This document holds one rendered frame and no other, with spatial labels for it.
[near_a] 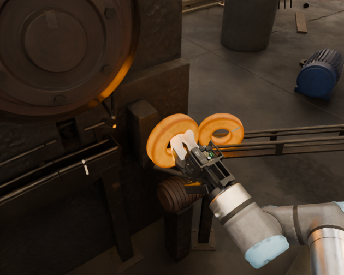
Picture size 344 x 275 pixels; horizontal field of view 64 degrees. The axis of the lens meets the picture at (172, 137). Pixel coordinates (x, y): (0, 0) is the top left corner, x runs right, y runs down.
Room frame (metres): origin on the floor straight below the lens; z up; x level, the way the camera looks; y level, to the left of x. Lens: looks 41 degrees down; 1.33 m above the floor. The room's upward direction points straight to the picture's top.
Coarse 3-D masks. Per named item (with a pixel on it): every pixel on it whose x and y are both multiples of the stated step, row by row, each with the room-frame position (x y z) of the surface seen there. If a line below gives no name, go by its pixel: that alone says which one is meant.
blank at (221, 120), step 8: (208, 120) 0.74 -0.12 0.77; (216, 120) 0.73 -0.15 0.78; (224, 120) 0.73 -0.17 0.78; (232, 120) 0.73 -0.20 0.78; (200, 128) 0.73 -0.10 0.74; (208, 128) 0.73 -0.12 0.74; (216, 128) 0.73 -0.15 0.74; (224, 128) 0.73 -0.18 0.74; (232, 128) 0.73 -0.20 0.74; (240, 128) 0.73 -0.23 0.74; (200, 136) 0.73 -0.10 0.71; (208, 136) 0.73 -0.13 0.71; (232, 136) 0.73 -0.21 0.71; (240, 136) 0.73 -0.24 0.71; (200, 144) 0.73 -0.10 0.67; (216, 144) 0.73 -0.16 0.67; (224, 144) 0.73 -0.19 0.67
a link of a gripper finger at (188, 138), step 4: (188, 132) 0.54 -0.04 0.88; (192, 132) 0.53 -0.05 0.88; (180, 136) 0.56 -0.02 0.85; (184, 136) 0.55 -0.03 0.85; (188, 136) 0.54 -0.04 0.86; (192, 136) 0.53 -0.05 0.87; (184, 140) 0.55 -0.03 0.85; (188, 140) 0.54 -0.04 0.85; (192, 140) 0.53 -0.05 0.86; (184, 144) 0.54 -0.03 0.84; (188, 144) 0.54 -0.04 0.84; (192, 144) 0.53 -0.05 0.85; (196, 144) 0.52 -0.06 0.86; (188, 148) 0.52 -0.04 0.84
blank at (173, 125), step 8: (168, 120) 0.56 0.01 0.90; (176, 120) 0.56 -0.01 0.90; (184, 120) 0.57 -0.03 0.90; (192, 120) 0.58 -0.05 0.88; (160, 128) 0.54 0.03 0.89; (168, 128) 0.54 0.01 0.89; (176, 128) 0.55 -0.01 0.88; (184, 128) 0.57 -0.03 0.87; (192, 128) 0.58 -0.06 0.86; (152, 136) 0.53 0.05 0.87; (160, 136) 0.53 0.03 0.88; (168, 136) 0.54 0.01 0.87; (152, 144) 0.52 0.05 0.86; (160, 144) 0.52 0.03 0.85; (152, 152) 0.51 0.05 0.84; (160, 152) 0.52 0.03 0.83; (168, 152) 0.55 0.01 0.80; (152, 160) 0.52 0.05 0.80; (160, 160) 0.52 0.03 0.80; (168, 160) 0.54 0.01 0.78
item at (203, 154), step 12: (192, 156) 0.45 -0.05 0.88; (204, 156) 0.46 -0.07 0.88; (216, 156) 0.48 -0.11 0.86; (192, 168) 0.45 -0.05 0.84; (204, 168) 0.43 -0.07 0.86; (216, 168) 0.43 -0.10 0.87; (192, 180) 0.45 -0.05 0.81; (204, 180) 0.43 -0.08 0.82; (216, 180) 0.41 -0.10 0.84; (228, 180) 0.40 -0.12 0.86; (216, 192) 0.39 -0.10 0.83
